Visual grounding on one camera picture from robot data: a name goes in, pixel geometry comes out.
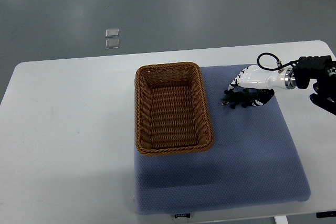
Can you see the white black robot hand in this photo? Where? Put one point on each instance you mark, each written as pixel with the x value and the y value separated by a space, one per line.
pixel 256 79

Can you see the dark toy crocodile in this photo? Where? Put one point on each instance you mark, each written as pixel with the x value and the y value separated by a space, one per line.
pixel 244 98

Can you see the brown wicker basket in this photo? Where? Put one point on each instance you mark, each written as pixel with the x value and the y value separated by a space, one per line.
pixel 171 110

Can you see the blue foam cushion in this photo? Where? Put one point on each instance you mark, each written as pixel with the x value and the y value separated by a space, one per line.
pixel 253 161

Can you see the white table leg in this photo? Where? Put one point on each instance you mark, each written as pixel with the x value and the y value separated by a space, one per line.
pixel 281 220

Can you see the lower floor metal plate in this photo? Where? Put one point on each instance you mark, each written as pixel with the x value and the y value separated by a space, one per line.
pixel 112 43

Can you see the floor metal plate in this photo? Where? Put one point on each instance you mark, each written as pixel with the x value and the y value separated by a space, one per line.
pixel 112 43
pixel 112 32

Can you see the upper floor metal plate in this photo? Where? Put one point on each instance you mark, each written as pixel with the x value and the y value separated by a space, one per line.
pixel 112 32

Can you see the table control panel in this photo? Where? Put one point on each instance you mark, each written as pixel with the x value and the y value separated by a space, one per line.
pixel 326 214

